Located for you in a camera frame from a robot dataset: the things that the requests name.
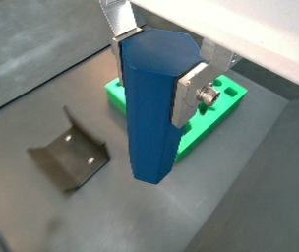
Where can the black curved holder bracket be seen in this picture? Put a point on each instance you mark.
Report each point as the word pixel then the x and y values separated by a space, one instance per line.
pixel 73 157

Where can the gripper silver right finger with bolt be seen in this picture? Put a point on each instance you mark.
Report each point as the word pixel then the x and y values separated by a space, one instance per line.
pixel 193 86

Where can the green shape sorting board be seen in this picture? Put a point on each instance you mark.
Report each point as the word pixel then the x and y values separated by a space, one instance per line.
pixel 208 117

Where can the blue hexagon prism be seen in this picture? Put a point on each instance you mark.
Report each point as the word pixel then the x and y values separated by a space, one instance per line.
pixel 156 56

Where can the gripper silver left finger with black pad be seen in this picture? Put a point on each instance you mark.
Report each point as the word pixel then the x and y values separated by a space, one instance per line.
pixel 118 14

